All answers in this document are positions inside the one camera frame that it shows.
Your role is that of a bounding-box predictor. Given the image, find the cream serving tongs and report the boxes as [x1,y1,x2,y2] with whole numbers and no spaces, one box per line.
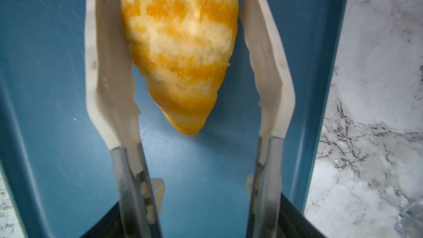
[85,0,295,238]

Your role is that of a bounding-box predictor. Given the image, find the fake croissant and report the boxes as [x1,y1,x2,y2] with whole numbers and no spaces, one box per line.
[121,0,239,136]

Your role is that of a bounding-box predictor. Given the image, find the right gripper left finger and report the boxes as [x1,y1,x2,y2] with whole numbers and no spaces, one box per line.
[82,202,124,238]

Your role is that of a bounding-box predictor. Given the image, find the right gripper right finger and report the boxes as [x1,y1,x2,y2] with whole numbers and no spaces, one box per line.
[280,194,325,238]

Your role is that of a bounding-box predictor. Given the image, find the teal rectangular tray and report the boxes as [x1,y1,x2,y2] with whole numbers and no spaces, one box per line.
[1,0,347,238]

